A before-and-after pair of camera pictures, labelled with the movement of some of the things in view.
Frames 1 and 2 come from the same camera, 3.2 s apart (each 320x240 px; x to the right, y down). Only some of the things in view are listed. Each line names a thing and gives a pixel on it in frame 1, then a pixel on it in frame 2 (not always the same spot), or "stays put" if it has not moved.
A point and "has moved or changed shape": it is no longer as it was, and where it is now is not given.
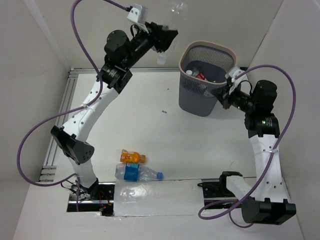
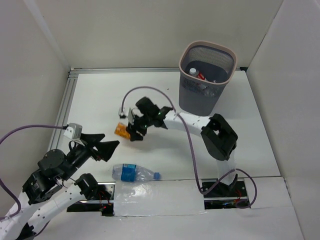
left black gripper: [155, 36] -> [90, 147]
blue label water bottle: [189, 72] has moved or changed shape
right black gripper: [221, 94] -> [132, 129]
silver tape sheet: [155, 197] stays put
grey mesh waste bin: [204, 67] stays put
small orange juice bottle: [131, 157] -> [120, 130]
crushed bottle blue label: [136, 172] stays put
